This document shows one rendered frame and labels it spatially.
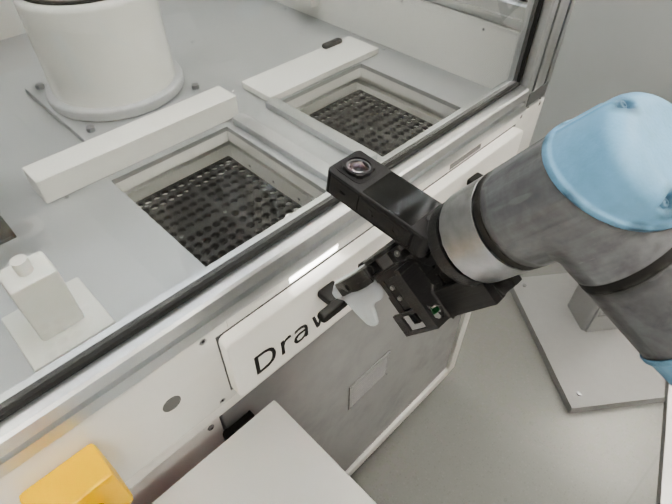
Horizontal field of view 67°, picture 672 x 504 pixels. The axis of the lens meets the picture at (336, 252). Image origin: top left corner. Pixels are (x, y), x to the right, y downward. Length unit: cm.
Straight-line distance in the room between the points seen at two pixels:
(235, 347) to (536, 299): 142
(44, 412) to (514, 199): 41
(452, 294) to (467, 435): 115
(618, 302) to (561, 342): 144
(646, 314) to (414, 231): 17
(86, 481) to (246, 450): 21
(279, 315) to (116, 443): 21
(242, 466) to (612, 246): 51
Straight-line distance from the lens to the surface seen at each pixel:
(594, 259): 32
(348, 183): 43
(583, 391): 170
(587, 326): 182
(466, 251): 36
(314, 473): 67
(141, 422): 59
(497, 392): 165
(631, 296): 33
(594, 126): 30
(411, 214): 41
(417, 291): 43
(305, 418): 93
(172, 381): 57
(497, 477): 154
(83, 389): 50
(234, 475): 68
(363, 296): 50
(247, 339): 57
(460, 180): 78
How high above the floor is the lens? 138
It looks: 46 degrees down
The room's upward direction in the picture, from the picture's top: straight up
